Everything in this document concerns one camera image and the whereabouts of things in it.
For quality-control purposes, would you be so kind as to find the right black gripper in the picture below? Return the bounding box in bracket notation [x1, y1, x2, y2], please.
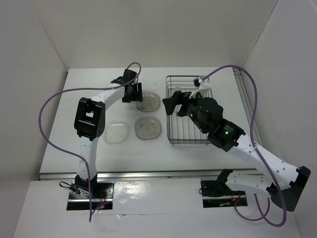
[161, 89, 208, 133]

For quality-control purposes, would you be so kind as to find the smoky plate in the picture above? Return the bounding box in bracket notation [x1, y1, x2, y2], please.
[136, 92, 160, 113]
[134, 116, 162, 140]

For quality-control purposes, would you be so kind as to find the clear plate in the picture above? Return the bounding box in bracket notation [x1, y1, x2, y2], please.
[174, 86, 182, 93]
[102, 121, 130, 145]

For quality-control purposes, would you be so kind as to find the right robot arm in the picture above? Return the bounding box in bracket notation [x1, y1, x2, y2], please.
[162, 91, 311, 212]

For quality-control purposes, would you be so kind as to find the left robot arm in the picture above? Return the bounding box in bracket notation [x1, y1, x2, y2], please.
[74, 69, 143, 198]

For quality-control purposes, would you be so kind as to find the grey wire dish rack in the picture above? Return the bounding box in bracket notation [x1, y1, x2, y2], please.
[165, 75, 213, 145]

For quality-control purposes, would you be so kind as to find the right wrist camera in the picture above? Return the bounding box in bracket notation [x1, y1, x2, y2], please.
[189, 76, 211, 99]

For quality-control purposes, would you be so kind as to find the aluminium side rail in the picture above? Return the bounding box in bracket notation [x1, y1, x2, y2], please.
[232, 68, 263, 146]

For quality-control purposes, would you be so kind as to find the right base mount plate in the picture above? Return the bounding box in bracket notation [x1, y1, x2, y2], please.
[198, 180, 248, 208]

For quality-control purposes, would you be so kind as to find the base mount plate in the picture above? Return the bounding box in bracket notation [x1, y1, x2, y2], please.
[198, 180, 248, 208]
[59, 180, 115, 211]

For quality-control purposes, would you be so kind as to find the aluminium front rail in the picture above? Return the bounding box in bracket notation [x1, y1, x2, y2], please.
[38, 168, 261, 181]

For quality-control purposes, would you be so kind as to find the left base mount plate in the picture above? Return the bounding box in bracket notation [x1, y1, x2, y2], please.
[59, 180, 115, 211]

